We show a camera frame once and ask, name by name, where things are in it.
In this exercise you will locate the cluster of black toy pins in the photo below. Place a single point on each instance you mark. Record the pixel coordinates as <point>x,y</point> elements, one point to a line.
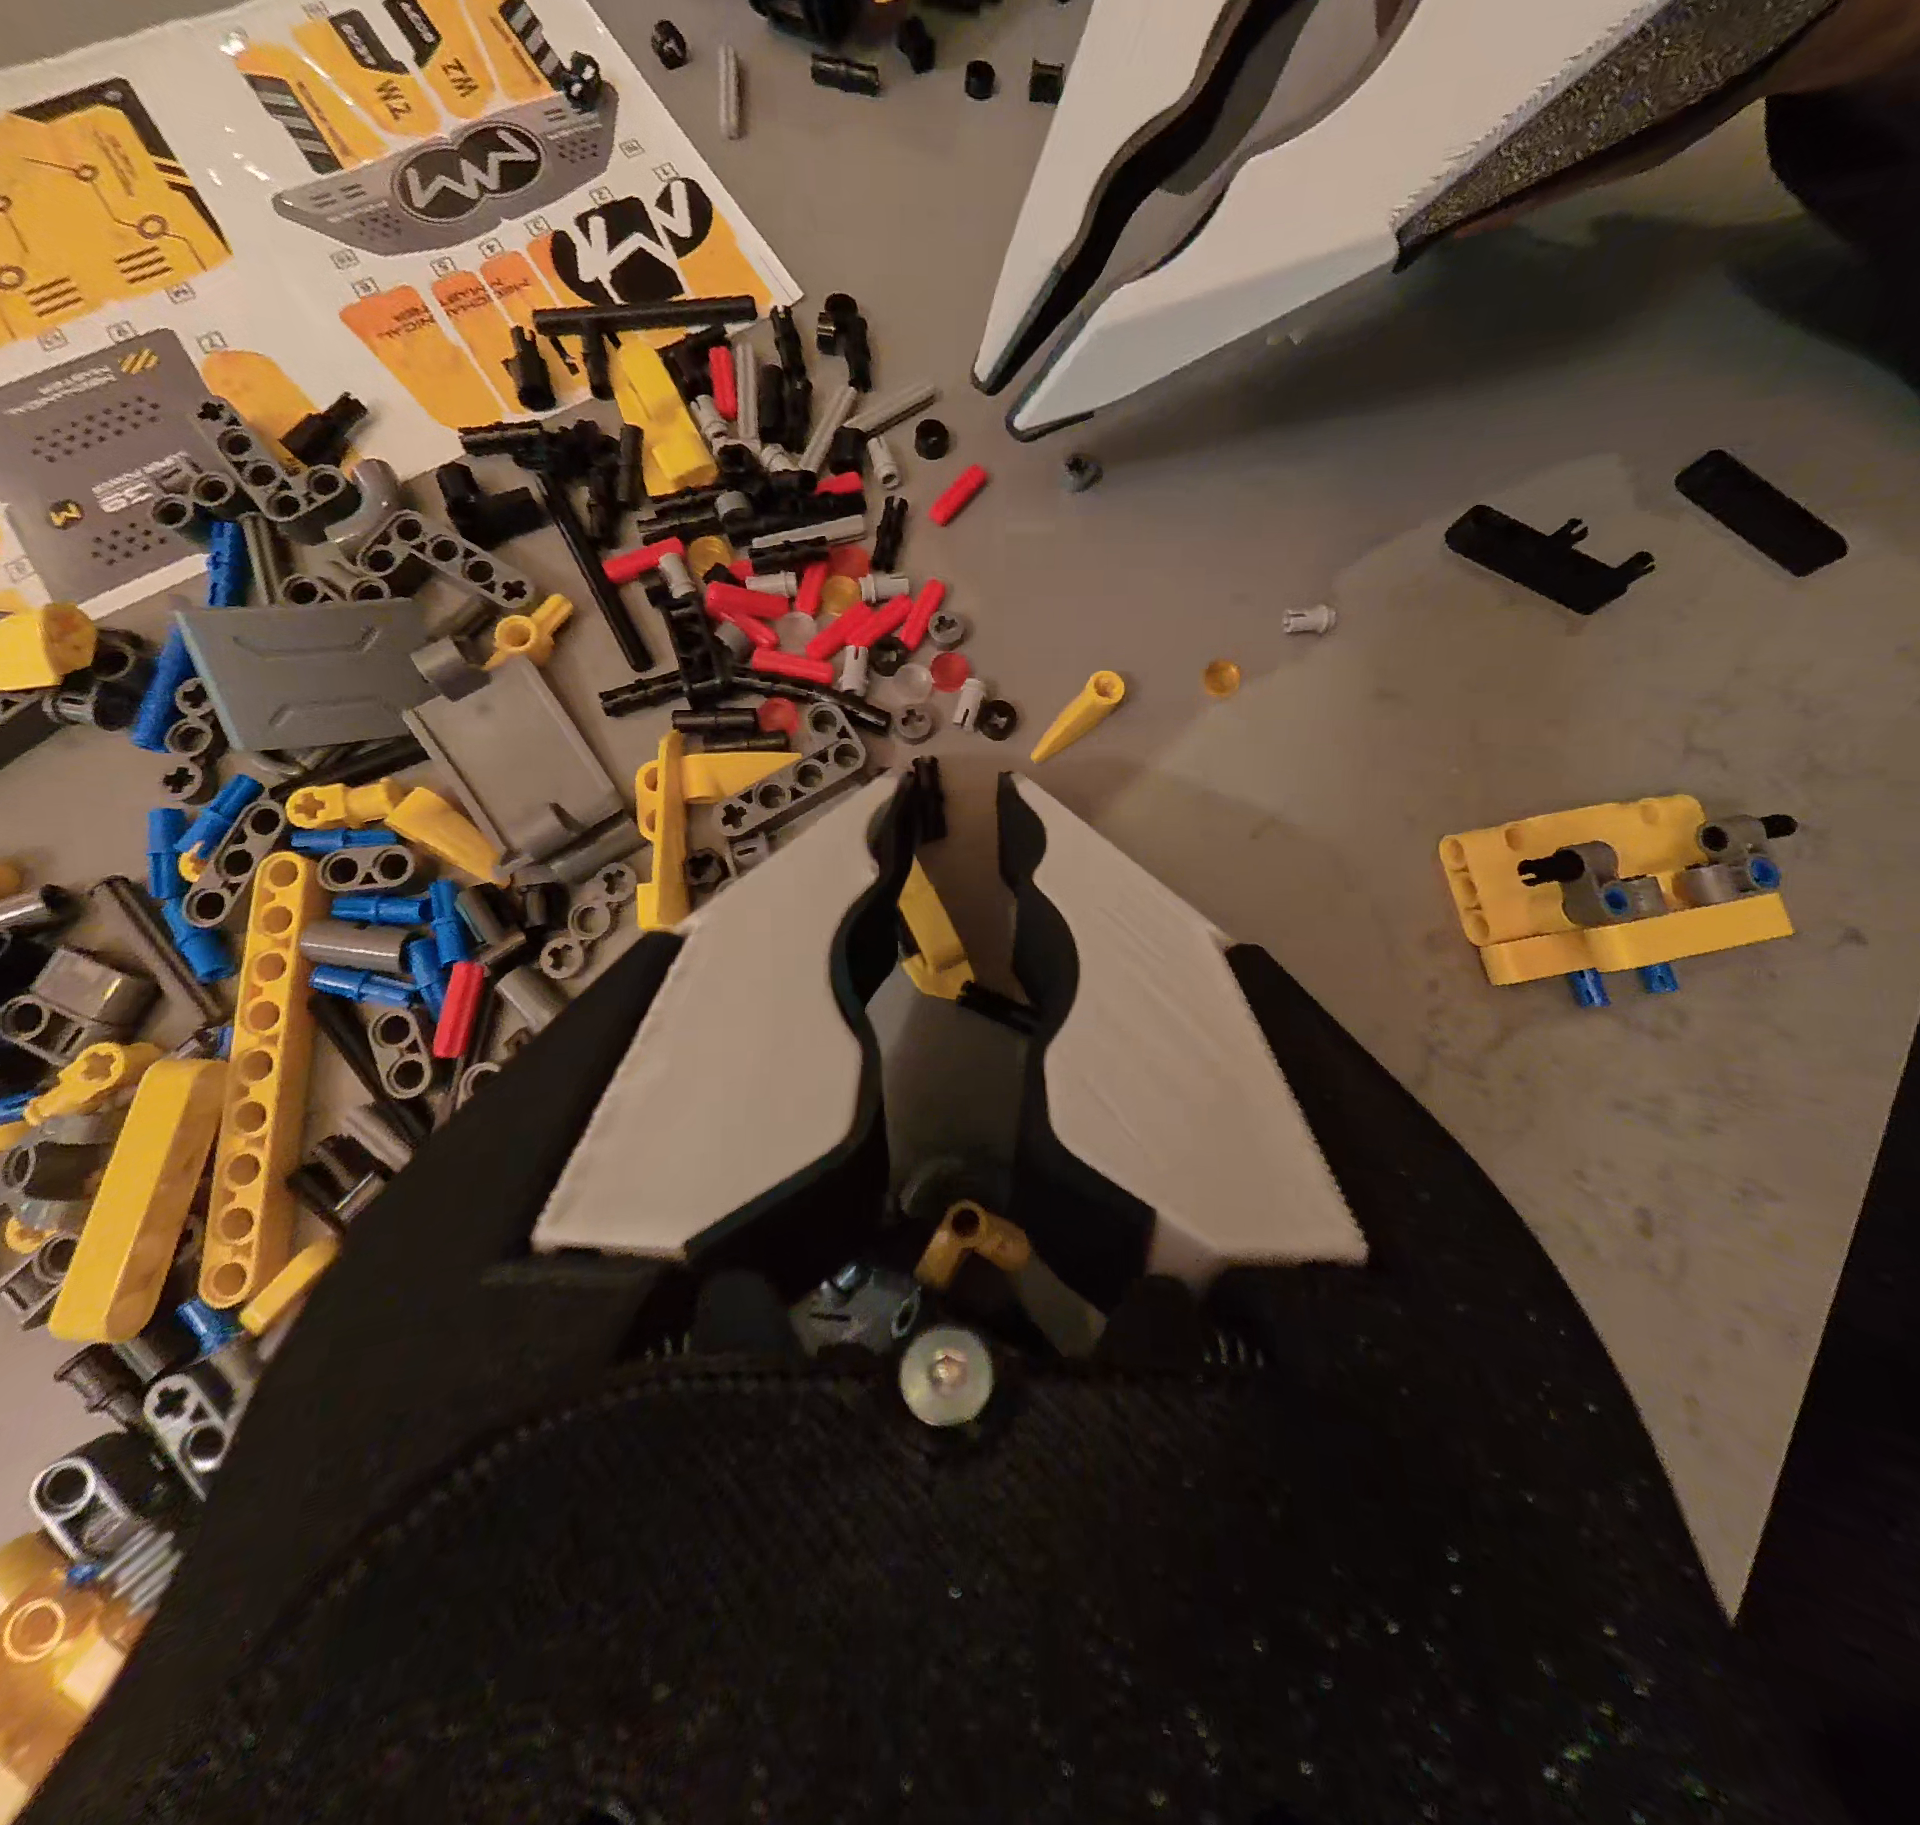
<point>845,73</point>

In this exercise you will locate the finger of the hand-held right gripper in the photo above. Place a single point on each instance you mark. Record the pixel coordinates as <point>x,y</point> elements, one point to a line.
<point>1170,25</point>
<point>1440,101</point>

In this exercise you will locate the grey toy connector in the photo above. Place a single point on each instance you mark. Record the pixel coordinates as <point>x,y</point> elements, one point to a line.
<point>854,1306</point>

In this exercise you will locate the dark grey toy bush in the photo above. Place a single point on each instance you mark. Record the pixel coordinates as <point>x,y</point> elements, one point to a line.
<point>1082,475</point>

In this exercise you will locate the grey toy axle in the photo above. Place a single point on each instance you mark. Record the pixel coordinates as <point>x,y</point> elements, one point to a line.
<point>729,92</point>

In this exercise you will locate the yellow toy connector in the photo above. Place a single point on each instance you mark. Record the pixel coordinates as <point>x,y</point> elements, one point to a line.
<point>968,1241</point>

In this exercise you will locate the yellow cone toy piece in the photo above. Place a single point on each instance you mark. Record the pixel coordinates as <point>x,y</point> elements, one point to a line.
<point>1082,715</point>

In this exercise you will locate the red toy pin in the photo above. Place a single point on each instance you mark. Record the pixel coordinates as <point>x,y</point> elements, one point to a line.
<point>961,494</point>

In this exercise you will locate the black flat toy panel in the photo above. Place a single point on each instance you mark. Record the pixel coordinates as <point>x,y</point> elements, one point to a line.
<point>1759,513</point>

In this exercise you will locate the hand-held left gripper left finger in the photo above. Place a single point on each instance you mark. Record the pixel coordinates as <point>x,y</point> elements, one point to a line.
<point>704,1060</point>

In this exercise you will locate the light grey toy pin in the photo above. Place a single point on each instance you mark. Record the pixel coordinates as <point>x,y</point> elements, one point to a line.
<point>1310,621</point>

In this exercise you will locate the small yellow toy assembly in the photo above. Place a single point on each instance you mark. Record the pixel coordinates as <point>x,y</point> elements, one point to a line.
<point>1501,865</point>

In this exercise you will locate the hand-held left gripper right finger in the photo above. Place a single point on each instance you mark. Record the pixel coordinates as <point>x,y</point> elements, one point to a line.
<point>1200,1075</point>

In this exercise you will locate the yellow curved toy piece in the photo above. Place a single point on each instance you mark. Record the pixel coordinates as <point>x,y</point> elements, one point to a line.
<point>939,941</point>

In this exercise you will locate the black connector piece with pins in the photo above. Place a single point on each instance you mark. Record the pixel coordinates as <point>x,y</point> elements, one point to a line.
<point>1515,551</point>

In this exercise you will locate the pile of toy building pieces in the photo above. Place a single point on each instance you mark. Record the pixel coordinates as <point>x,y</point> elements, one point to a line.
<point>270,1044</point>

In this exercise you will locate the yellow grey sticker sheet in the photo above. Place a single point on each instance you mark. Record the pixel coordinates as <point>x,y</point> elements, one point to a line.
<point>450,175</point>

